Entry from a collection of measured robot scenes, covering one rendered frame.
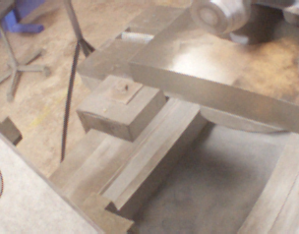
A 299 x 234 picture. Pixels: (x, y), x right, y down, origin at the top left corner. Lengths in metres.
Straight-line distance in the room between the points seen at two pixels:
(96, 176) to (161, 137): 0.13
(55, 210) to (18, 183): 0.03
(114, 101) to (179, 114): 0.12
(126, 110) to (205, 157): 0.19
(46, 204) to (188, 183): 0.59
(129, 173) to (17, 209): 0.48
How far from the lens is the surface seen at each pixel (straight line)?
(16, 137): 0.36
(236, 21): 0.55
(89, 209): 0.33
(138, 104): 0.77
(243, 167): 0.83
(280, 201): 0.63
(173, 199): 0.80
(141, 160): 0.72
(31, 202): 0.25
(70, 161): 0.79
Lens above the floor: 1.35
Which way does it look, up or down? 40 degrees down
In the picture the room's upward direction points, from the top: 18 degrees counter-clockwise
